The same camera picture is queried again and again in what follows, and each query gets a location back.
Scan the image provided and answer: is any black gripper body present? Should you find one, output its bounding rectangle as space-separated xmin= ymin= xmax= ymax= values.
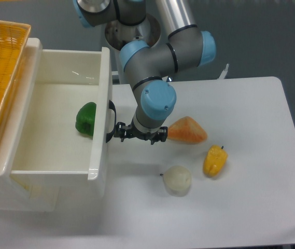
xmin=129 ymin=124 xmax=160 ymax=141

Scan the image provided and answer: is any white top drawer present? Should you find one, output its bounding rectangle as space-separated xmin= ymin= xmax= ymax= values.
xmin=9 ymin=47 xmax=118 ymax=199

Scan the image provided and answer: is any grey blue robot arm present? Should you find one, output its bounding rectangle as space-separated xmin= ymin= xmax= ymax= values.
xmin=73 ymin=1 xmax=216 ymax=143

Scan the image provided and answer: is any white drawer cabinet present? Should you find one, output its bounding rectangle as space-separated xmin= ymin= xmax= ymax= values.
xmin=0 ymin=38 xmax=59 ymax=212

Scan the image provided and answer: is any orange triangular bread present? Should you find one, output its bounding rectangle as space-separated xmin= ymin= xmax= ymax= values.
xmin=167 ymin=116 xmax=208 ymax=144

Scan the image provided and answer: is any green bell pepper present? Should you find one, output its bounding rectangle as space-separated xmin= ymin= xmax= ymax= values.
xmin=75 ymin=102 xmax=96 ymax=137

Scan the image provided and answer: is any white pear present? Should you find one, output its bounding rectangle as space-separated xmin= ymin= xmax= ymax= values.
xmin=160 ymin=165 xmax=192 ymax=197

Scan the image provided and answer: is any yellow bell pepper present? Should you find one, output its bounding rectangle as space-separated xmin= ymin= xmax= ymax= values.
xmin=202 ymin=145 xmax=228 ymax=177

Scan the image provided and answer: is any white metal bracket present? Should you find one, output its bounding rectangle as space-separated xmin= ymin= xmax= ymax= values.
xmin=218 ymin=63 xmax=230 ymax=79

